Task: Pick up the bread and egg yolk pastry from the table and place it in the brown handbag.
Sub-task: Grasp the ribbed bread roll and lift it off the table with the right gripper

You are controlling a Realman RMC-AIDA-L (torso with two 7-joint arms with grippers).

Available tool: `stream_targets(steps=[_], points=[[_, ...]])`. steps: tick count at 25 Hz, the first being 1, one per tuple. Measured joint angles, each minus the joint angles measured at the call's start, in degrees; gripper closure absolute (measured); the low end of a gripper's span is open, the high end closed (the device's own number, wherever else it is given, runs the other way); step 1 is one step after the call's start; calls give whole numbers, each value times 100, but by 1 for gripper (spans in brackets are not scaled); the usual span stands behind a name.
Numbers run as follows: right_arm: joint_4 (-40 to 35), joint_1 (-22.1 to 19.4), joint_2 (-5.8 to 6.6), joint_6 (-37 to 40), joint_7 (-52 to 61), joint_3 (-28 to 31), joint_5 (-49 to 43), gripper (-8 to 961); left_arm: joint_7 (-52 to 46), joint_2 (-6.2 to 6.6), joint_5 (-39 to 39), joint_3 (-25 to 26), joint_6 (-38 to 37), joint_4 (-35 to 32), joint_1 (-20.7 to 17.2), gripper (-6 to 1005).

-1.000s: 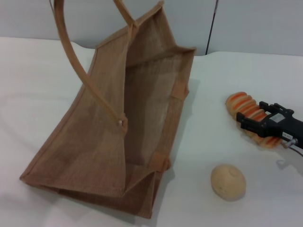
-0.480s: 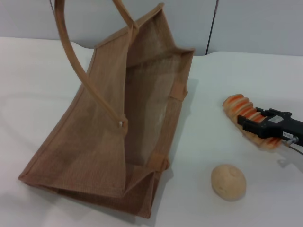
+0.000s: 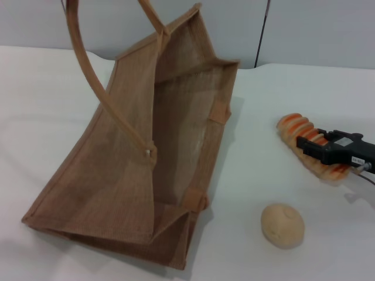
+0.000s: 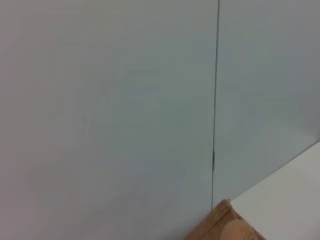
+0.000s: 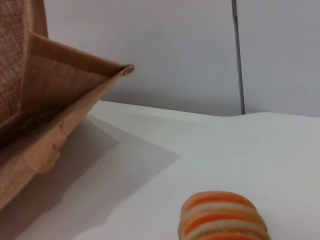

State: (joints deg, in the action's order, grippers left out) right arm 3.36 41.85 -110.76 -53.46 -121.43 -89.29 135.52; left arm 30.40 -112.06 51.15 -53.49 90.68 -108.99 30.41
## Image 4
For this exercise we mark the brown woven handbag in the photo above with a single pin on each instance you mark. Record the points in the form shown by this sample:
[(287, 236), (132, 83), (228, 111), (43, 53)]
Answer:
[(225, 225)]

